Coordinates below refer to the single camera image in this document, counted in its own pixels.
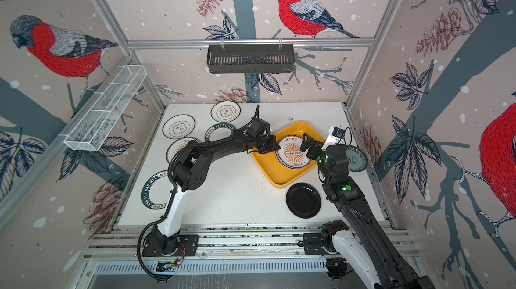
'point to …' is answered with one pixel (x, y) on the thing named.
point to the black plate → (303, 200)
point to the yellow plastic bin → (280, 175)
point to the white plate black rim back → (225, 111)
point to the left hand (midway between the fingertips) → (285, 145)
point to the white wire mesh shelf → (95, 123)
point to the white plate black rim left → (178, 126)
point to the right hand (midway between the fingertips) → (314, 134)
